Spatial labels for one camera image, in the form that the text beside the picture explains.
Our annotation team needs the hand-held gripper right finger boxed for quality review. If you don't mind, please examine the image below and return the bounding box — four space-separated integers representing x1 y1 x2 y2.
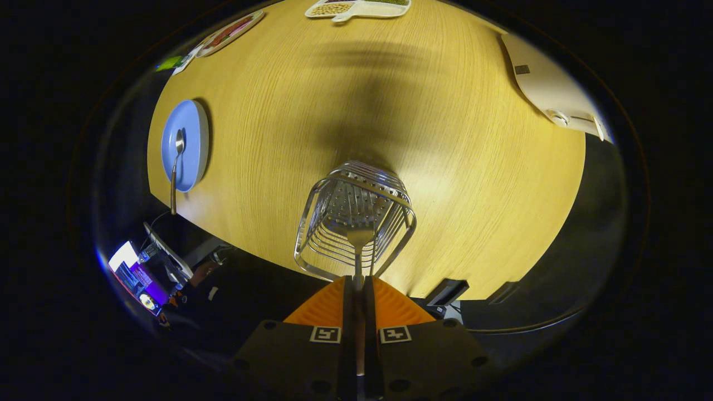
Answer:
364 276 492 401

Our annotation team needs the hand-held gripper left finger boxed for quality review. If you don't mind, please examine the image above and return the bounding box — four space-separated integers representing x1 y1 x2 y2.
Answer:
233 275 358 401

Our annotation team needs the wooden handle fork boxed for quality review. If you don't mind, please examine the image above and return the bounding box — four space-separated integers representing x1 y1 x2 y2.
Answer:
344 223 376 377

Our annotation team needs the wooden handle spoon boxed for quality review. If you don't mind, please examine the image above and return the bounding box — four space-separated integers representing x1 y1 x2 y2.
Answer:
170 129 185 216

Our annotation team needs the small black box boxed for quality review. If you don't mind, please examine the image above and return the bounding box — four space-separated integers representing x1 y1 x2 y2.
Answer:
426 278 470 307

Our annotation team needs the lit screen device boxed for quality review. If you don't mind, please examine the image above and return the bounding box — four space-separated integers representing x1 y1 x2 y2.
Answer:
109 223 193 317

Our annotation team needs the blue round plate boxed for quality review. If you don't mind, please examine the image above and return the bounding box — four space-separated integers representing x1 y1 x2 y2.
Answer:
161 99 210 193

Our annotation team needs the white toaster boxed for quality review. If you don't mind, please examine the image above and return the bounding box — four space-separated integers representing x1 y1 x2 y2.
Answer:
500 32 609 143

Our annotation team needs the white square coaster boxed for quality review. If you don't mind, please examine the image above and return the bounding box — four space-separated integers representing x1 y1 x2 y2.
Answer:
172 43 204 76

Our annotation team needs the plate of meat and vegetables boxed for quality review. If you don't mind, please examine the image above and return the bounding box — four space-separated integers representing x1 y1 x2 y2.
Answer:
195 10 266 58

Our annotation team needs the white divided bean dish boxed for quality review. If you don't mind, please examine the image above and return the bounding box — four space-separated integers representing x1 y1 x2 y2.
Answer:
305 0 412 23

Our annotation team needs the metal wire basket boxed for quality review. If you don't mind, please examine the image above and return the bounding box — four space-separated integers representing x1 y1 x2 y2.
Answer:
294 160 417 282

